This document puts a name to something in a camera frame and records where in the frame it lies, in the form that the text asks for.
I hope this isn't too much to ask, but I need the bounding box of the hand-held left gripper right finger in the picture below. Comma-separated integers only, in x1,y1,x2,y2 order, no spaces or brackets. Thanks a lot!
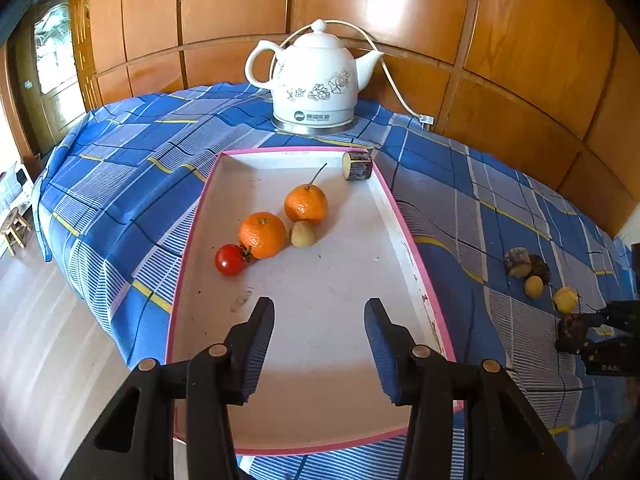
364,297,576,480

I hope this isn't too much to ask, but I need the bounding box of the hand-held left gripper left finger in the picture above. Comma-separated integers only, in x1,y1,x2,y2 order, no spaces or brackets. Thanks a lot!
60,296,277,480

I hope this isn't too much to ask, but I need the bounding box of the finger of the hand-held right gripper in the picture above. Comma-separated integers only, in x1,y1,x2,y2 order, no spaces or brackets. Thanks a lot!
555,335,640,361
577,300,640,335

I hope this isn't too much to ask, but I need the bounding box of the yellow peeled fruit piece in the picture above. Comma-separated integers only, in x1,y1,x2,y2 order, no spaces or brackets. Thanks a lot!
552,286,578,314

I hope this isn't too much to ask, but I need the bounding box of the pink rimmed white tray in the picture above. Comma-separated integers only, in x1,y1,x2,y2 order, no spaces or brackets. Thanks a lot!
165,146,465,457

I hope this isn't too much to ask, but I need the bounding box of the red tomato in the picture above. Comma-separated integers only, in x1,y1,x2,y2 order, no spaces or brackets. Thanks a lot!
215,244,246,276

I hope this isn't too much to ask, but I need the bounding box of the large mandarin orange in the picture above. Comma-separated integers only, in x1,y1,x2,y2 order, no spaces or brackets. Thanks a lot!
238,211,288,260

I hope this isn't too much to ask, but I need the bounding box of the small mandarin orange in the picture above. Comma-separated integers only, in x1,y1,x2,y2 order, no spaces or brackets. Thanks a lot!
284,162,329,225

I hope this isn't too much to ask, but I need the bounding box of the blue plaid bedsheet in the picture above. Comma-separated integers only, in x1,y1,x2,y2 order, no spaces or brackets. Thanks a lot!
32,82,640,480

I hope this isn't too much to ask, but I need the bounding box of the white ceramic electric kettle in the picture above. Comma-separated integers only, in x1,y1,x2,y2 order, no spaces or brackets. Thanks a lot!
244,19,386,136

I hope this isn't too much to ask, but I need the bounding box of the small wooden stool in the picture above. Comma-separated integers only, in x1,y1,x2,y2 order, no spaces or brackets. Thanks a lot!
0,207,28,256

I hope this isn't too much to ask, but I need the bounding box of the white low cabinet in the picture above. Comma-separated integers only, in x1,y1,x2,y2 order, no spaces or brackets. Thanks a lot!
0,160,35,221

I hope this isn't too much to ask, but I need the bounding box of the wooden panelled wardrobe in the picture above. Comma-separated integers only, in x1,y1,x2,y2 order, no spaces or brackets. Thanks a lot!
70,0,640,236

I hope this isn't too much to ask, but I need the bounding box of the wooden door with glass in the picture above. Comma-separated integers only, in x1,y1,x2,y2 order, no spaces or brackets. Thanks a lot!
10,0,88,156

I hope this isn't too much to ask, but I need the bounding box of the white kettle power cable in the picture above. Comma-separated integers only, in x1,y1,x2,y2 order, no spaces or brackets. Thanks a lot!
327,20,435,126

